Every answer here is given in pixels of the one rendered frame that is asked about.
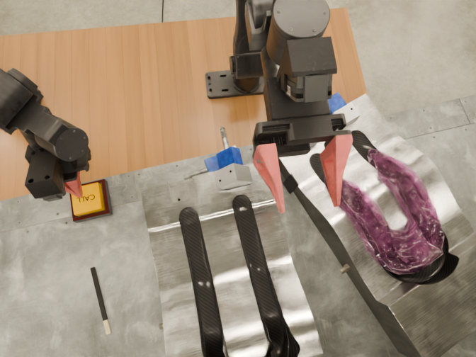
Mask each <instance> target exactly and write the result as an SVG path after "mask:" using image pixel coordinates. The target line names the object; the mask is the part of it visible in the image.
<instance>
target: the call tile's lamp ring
mask: <svg viewBox="0 0 476 357"><path fill-rule="evenodd" d="M91 183H102V188H103V197H104V201H105V207H106V210H105V211H102V212H96V213H93V214H90V215H84V216H81V217H76V215H74V211H73V205H72V195H71V193H70V194H69V195H70V201H71V207H72V217H73V221H77V220H82V219H86V218H89V217H95V216H98V215H103V214H107V213H110V212H109V207H108V198H107V193H106V185H105V180H104V179H102V180H98V181H92V182H89V183H83V184H82V186H84V185H88V184H91Z"/></svg>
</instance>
